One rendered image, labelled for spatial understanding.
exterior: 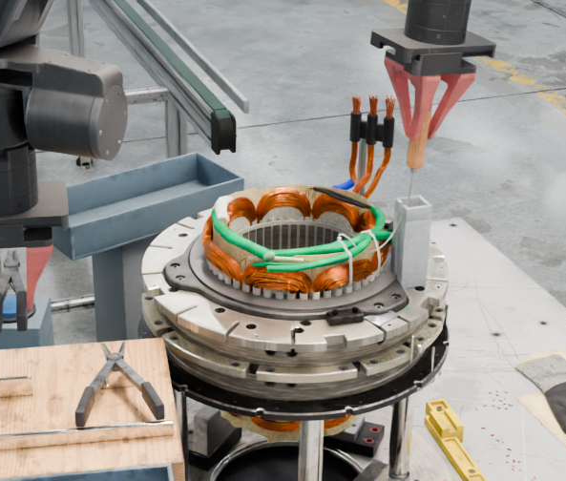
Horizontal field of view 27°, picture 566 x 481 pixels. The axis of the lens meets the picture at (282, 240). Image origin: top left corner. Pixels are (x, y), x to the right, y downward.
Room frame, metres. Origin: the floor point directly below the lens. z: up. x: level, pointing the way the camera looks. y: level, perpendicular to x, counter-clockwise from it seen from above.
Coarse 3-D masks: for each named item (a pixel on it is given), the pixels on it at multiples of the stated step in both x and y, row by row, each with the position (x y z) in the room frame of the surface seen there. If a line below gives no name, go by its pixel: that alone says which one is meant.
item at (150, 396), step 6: (144, 384) 0.87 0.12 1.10; (150, 384) 0.87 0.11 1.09; (144, 390) 0.87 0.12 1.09; (150, 390) 0.86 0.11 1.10; (144, 396) 0.87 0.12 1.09; (150, 396) 0.86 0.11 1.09; (156, 396) 0.86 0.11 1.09; (150, 402) 0.85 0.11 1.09; (156, 402) 0.85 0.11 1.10; (162, 402) 0.85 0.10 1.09; (150, 408) 0.86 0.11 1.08; (156, 408) 0.84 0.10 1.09; (162, 408) 0.84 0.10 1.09; (156, 414) 0.84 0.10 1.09; (162, 414) 0.84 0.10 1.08
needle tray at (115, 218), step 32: (160, 160) 1.44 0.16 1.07; (192, 160) 1.47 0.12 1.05; (96, 192) 1.38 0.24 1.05; (128, 192) 1.40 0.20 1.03; (160, 192) 1.43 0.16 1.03; (192, 192) 1.34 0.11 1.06; (224, 192) 1.37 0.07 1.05; (96, 224) 1.26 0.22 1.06; (128, 224) 1.28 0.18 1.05; (160, 224) 1.31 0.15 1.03; (96, 256) 1.35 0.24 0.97; (128, 256) 1.30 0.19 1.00; (96, 288) 1.35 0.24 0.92; (128, 288) 1.30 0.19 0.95; (96, 320) 1.35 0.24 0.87; (128, 320) 1.30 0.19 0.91
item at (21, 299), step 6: (18, 294) 0.86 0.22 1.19; (24, 294) 0.86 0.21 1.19; (18, 300) 0.85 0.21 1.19; (24, 300) 0.85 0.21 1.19; (18, 306) 0.84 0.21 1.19; (24, 306) 0.84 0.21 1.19; (18, 312) 0.83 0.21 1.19; (24, 312) 0.83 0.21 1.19; (18, 318) 0.82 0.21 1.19; (24, 318) 0.82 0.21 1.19; (18, 324) 0.82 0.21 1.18; (24, 324) 0.82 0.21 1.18; (18, 330) 0.82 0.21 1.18; (24, 330) 0.82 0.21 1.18
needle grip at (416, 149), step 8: (424, 128) 1.06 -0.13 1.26; (424, 136) 1.07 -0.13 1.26; (416, 144) 1.06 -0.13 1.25; (424, 144) 1.07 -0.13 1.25; (408, 152) 1.07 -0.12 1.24; (416, 152) 1.06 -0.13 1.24; (424, 152) 1.07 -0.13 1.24; (408, 160) 1.07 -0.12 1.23; (416, 160) 1.06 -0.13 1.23; (416, 168) 1.06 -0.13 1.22
